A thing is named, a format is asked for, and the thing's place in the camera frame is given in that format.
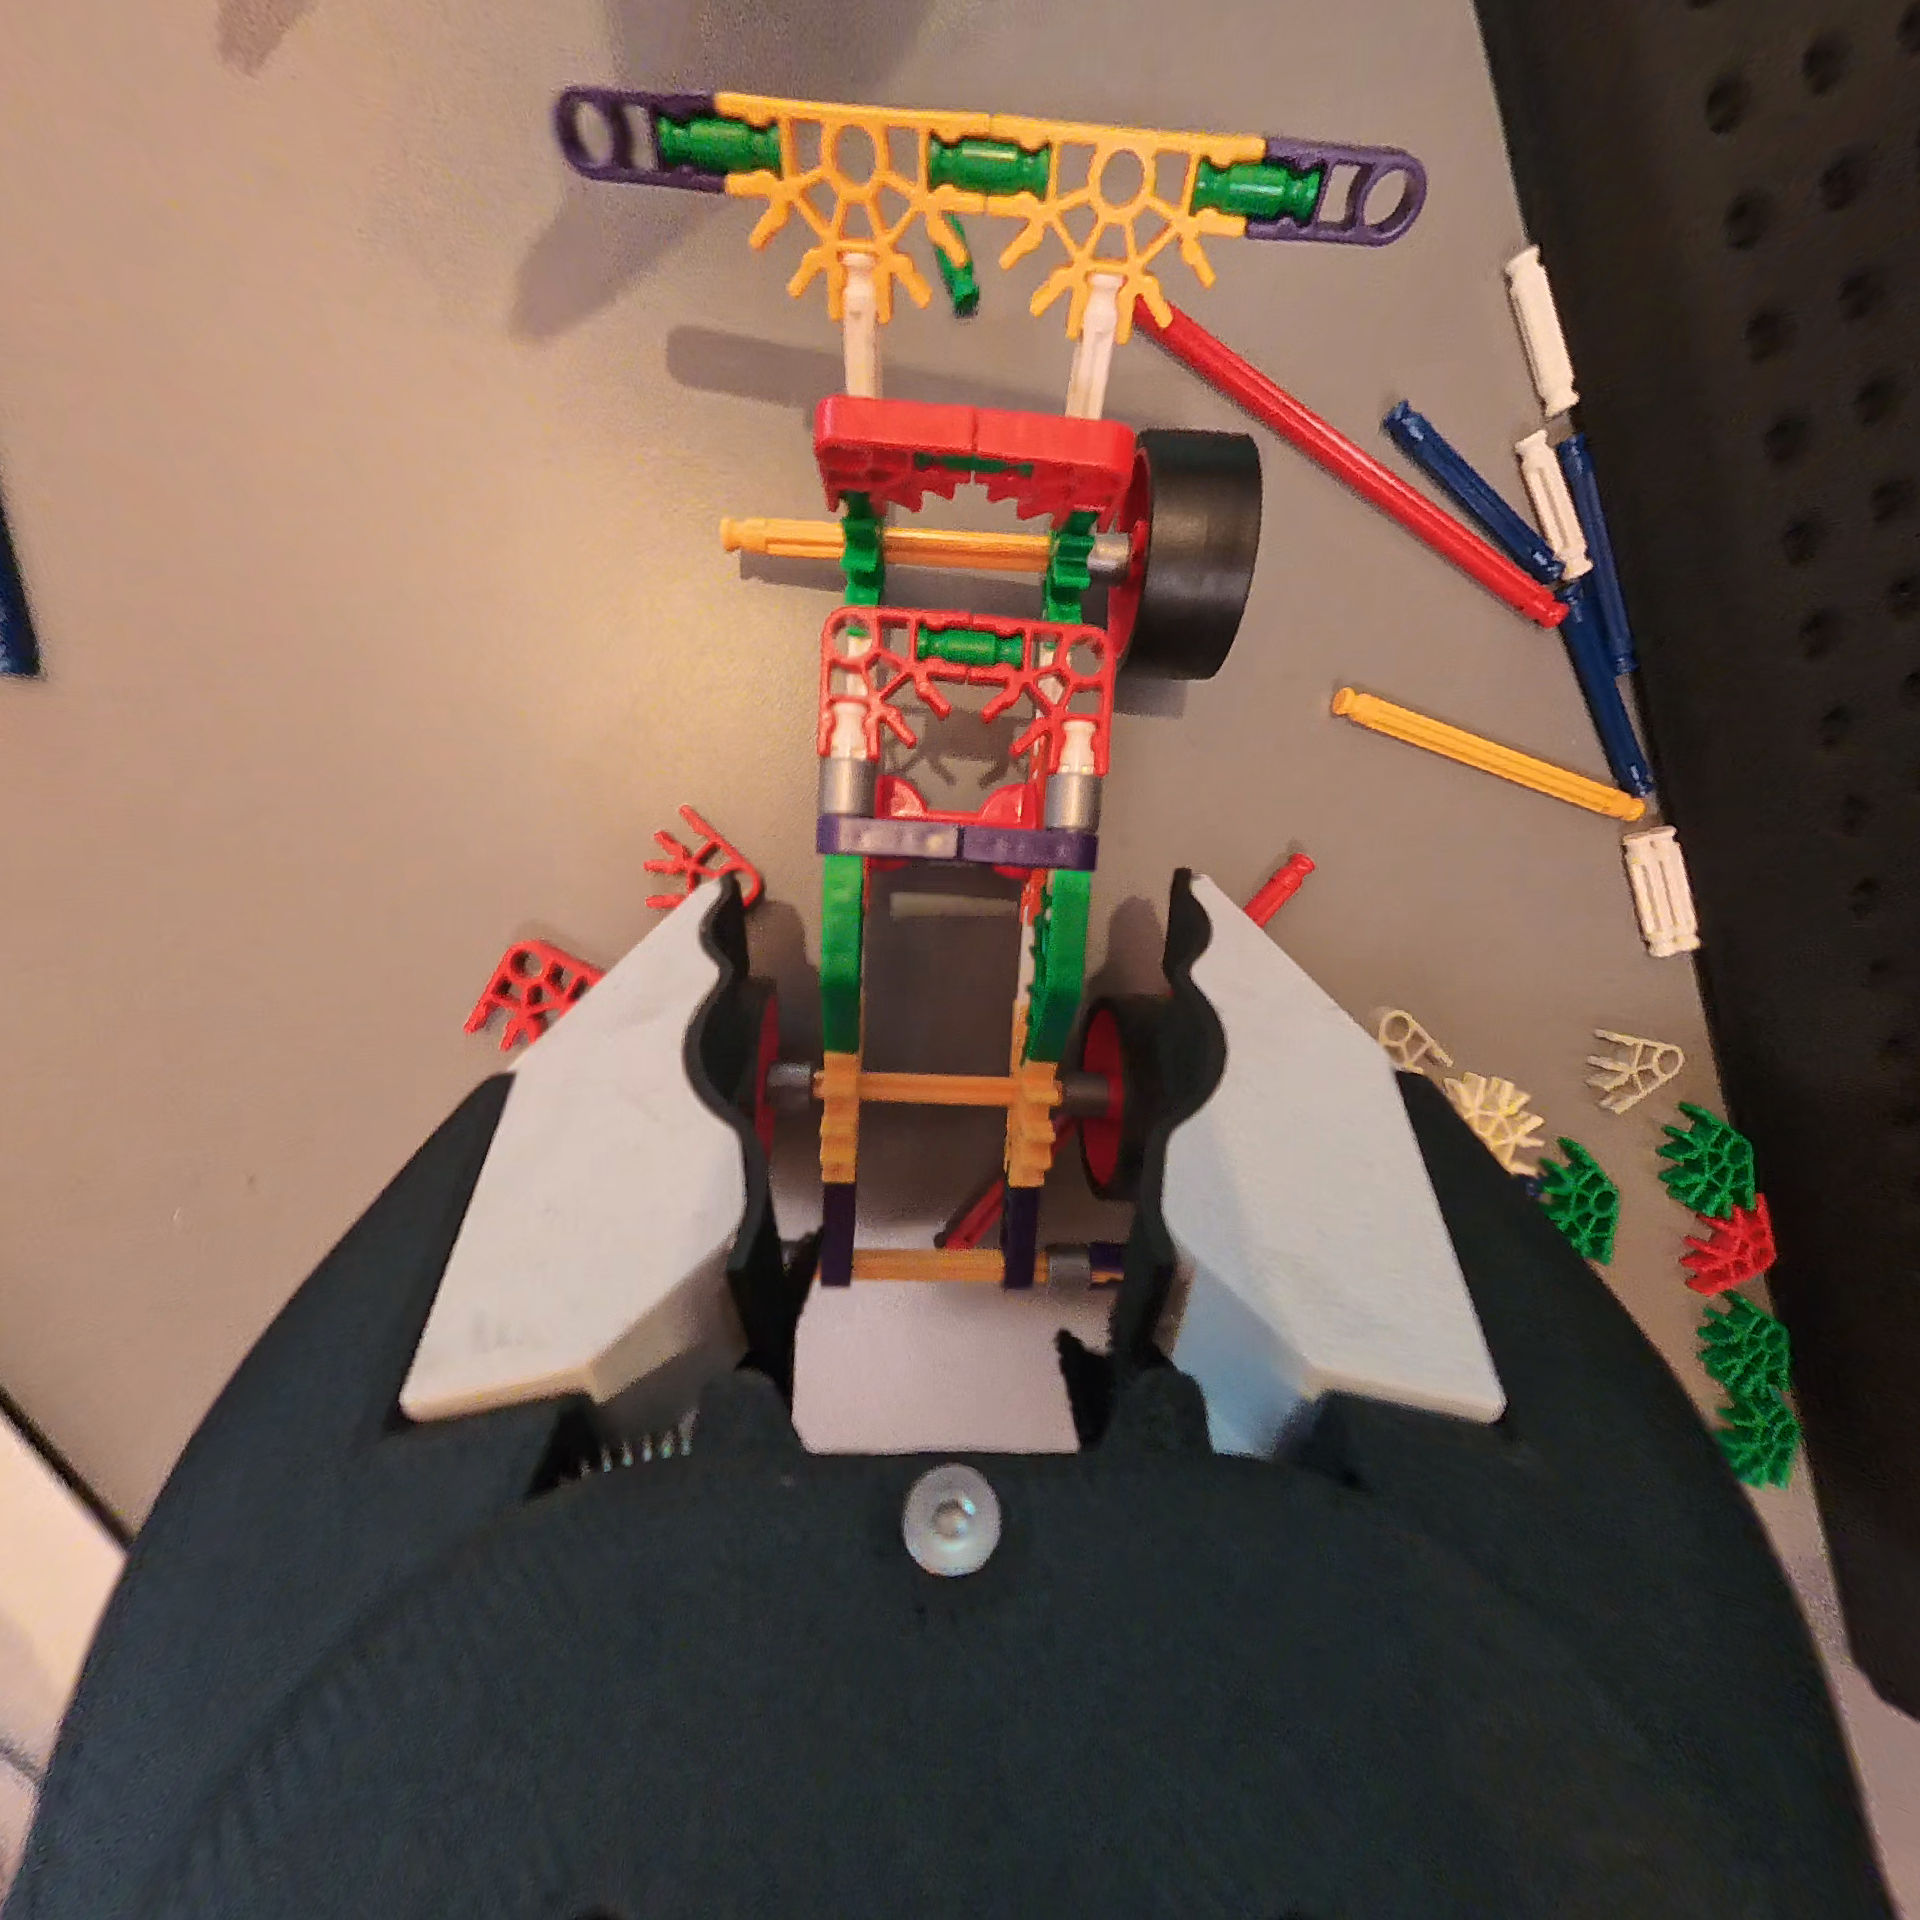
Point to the pair of white rods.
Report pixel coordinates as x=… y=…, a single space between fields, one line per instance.
x=1658 y=892

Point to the grey spacer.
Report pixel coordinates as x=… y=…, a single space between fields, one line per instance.
x=1108 y=555

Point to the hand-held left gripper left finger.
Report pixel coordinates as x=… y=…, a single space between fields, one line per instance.
x=601 y=1200

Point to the white rod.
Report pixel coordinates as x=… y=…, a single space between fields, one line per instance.
x=1552 y=502
x=1094 y=344
x=1541 y=328

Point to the red and green toy model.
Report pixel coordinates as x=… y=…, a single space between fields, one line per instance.
x=975 y=448

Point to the black perforated panel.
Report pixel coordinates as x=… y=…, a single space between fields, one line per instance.
x=1768 y=600

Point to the white snowflake connector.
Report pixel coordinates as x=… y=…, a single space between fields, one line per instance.
x=1500 y=1117

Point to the purple connector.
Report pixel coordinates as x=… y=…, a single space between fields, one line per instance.
x=578 y=144
x=1402 y=194

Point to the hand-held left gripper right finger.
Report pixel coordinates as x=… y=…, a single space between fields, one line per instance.
x=1320 y=1200

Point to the short green rod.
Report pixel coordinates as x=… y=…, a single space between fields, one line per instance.
x=957 y=277
x=1260 y=190
x=718 y=147
x=984 y=162

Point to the light grey wedge connector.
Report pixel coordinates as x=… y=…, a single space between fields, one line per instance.
x=1410 y=1034
x=1634 y=1071

